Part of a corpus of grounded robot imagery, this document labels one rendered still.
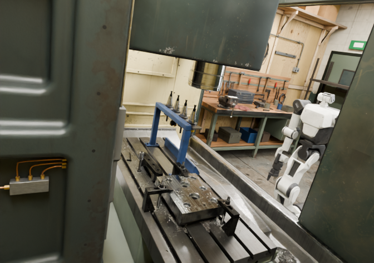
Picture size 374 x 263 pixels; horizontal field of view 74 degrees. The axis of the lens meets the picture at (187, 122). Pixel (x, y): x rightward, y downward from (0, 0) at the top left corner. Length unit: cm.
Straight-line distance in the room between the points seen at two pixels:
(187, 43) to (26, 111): 56
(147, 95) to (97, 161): 150
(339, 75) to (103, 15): 562
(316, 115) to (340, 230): 105
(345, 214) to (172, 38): 116
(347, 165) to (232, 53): 79
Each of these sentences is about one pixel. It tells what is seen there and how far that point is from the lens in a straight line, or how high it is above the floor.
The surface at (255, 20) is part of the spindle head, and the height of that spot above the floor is 179.
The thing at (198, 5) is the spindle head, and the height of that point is 178.
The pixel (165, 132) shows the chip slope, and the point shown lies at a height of 84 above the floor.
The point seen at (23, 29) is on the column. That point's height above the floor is 160.
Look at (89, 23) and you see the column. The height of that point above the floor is 164.
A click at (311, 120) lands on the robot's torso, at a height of 125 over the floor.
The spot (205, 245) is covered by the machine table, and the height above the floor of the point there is 90.
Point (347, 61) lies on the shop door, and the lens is 598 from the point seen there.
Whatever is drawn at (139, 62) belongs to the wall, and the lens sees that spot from 208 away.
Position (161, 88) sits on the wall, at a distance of 220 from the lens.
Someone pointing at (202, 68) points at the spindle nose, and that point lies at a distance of 109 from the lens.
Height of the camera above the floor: 164
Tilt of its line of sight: 17 degrees down
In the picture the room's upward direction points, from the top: 11 degrees clockwise
